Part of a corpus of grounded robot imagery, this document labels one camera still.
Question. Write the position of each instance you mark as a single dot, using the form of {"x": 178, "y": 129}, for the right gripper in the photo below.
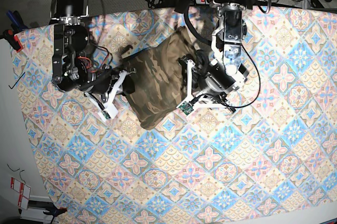
{"x": 103, "y": 90}

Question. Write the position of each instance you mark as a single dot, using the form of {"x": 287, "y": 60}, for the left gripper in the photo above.
{"x": 208, "y": 85}

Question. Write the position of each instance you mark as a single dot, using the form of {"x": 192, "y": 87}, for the camouflage T-shirt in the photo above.
{"x": 158, "y": 78}

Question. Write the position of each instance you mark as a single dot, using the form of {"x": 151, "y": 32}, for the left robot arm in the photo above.
{"x": 227, "y": 37}

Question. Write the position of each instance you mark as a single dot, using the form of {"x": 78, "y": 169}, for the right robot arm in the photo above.
{"x": 79, "y": 62}

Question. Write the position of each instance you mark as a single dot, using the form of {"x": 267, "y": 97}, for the patterned tile tablecloth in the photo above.
{"x": 276, "y": 155}

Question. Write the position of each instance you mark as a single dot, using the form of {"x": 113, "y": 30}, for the black hex key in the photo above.
{"x": 12, "y": 86}

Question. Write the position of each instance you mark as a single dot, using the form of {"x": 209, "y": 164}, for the red black clamp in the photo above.
{"x": 13, "y": 40}

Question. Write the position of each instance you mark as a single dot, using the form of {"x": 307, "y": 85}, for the black orange bottom clamp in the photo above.
{"x": 54, "y": 212}

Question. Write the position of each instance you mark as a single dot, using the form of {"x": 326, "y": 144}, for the red white label tag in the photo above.
{"x": 22, "y": 193}

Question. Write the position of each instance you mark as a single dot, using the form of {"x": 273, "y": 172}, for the blue clamp handle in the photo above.
{"x": 17, "y": 22}

